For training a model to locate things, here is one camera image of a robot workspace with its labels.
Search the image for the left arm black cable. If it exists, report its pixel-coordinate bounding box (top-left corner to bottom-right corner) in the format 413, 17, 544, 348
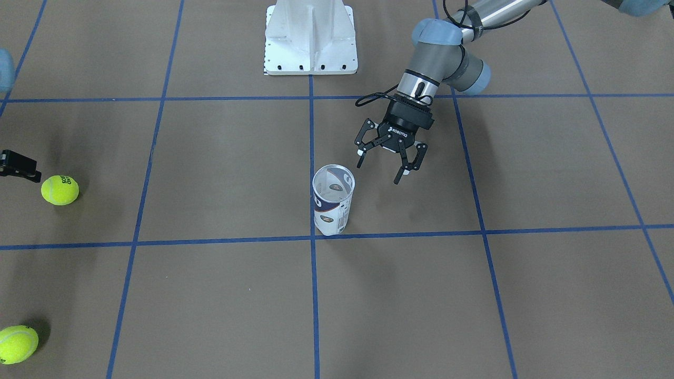
355, 84, 401, 109

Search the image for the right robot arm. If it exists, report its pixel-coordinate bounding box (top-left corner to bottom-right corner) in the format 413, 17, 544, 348
0, 48, 15, 93

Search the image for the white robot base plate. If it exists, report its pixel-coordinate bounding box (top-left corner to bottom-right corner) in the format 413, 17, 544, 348
263, 1, 359, 75

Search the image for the yellow tennis ball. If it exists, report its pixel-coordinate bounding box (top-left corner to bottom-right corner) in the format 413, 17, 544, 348
41, 175, 80, 206
1, 325, 39, 365

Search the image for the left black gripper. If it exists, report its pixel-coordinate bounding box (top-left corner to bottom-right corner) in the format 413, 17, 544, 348
354, 98, 435, 185

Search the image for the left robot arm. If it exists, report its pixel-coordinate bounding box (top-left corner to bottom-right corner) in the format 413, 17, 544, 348
354, 1, 542, 183

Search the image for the Wilson tennis ball can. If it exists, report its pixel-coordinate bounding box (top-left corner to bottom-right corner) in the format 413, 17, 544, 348
311, 165, 356, 236

